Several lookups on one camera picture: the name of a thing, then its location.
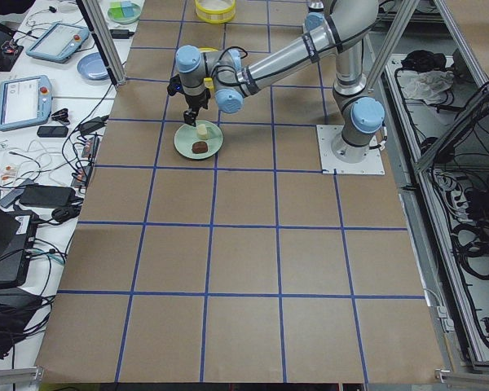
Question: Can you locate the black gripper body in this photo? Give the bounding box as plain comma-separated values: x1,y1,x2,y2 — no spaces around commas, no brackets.
183,86,210,111

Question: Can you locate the white steamed bun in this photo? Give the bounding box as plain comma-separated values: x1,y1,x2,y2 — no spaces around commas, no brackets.
196,124,209,140

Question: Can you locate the brown chocolate bun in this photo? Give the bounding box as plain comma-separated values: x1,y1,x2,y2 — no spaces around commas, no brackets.
192,141,209,154

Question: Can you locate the yellow steamer basket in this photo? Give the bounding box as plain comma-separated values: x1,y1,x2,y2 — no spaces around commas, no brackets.
200,47,220,92
195,0,236,24

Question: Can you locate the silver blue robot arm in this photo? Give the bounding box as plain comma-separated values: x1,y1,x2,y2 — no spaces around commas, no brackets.
167,1,379,125

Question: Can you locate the light green round plate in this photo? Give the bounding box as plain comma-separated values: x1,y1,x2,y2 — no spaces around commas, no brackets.
174,120,223,160

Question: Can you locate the small black adapter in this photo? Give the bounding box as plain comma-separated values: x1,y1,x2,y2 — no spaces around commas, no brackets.
109,29,134,39

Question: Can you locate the blue round plate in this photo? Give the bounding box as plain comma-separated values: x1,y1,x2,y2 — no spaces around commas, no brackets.
77,52,109,81

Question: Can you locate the green plate with blocks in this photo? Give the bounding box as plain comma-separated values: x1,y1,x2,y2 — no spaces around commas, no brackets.
107,1,142,24

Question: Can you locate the black phone device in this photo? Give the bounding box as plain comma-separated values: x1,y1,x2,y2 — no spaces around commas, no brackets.
37,125,68,138

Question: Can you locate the upper teach pendant tablet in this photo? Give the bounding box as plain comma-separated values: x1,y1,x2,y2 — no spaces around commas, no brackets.
26,23,90,64

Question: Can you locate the teach pendant tablet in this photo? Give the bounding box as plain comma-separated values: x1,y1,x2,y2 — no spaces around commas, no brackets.
0,75,53,131
26,23,90,64

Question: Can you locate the lower teach pendant tablet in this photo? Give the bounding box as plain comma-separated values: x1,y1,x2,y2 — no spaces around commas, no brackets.
0,75,53,131

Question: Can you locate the black power adapter brick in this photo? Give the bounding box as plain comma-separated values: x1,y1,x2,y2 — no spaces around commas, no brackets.
19,185,76,208

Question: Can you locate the black laptop computer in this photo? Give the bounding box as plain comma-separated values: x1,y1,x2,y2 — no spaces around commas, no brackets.
0,209,38,289

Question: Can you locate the crumpled white cloth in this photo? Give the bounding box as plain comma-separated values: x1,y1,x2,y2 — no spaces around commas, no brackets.
403,71,455,104

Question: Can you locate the wrist black camera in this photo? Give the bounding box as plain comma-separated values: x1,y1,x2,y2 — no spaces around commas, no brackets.
167,74,184,96

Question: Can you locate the aluminium frame post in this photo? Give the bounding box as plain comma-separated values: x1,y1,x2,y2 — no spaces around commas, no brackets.
77,0,126,88

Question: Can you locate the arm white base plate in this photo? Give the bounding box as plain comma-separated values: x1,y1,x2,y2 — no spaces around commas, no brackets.
316,125,385,176

